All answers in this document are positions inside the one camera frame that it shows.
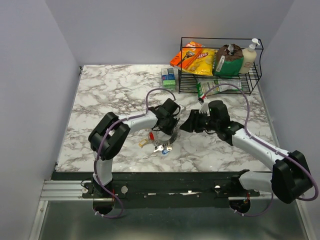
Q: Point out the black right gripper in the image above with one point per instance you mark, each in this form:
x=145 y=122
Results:
x=192 y=123

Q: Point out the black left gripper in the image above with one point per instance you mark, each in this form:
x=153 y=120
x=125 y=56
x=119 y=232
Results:
x=169 y=131

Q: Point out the silver key with blue tag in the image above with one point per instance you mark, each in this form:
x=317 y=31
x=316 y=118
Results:
x=158 y=148

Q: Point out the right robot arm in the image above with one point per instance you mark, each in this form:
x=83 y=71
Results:
x=289 y=176

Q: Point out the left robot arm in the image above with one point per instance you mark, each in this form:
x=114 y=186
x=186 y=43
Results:
x=110 y=134

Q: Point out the red key tag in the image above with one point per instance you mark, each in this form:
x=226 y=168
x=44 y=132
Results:
x=151 y=136

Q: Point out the yellow key tag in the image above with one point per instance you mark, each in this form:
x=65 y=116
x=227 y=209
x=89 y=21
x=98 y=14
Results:
x=143 y=142

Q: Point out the green sponge pack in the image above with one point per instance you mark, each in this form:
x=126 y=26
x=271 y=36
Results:
x=168 y=78

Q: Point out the yellow chips bag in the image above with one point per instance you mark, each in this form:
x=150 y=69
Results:
x=203 y=64

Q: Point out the orange razor package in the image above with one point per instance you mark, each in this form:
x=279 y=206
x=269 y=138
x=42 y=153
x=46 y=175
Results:
x=187 y=55

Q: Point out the brown green coffee bag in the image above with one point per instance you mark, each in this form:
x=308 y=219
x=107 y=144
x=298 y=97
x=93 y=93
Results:
x=228 y=61

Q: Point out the cream lotion pump bottle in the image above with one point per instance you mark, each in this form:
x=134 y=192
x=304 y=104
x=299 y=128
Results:
x=249 y=56

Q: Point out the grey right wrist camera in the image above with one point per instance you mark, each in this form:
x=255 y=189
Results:
x=204 y=108

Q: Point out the black mounting base rail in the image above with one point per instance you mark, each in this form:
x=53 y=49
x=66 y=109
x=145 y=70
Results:
x=165 y=190

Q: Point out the black wire rack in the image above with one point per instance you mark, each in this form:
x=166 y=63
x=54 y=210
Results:
x=190 y=83

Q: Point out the aluminium frame rail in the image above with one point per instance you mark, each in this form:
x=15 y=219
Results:
x=71 y=190

